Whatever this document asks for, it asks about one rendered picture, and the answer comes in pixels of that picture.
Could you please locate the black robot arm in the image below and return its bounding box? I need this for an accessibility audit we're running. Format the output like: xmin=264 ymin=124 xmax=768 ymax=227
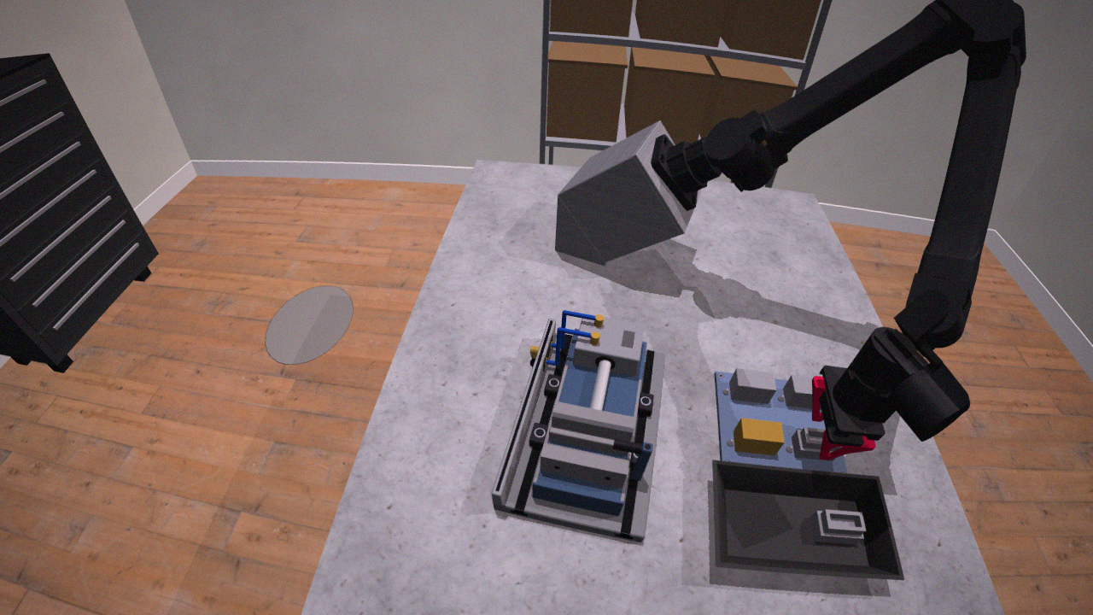
xmin=651 ymin=0 xmax=1026 ymax=442

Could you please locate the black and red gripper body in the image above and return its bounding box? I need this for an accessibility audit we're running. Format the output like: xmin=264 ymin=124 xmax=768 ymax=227
xmin=819 ymin=362 xmax=891 ymax=447

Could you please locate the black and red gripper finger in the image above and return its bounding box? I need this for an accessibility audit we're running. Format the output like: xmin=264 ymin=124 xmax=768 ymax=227
xmin=820 ymin=431 xmax=875 ymax=460
xmin=812 ymin=376 xmax=826 ymax=422

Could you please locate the yellow rectangular block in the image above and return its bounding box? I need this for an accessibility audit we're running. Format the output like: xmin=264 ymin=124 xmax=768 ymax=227
xmin=734 ymin=418 xmax=785 ymax=456

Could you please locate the grey flat bar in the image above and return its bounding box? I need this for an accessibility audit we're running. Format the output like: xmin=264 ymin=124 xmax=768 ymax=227
xmin=549 ymin=427 xmax=628 ymax=456

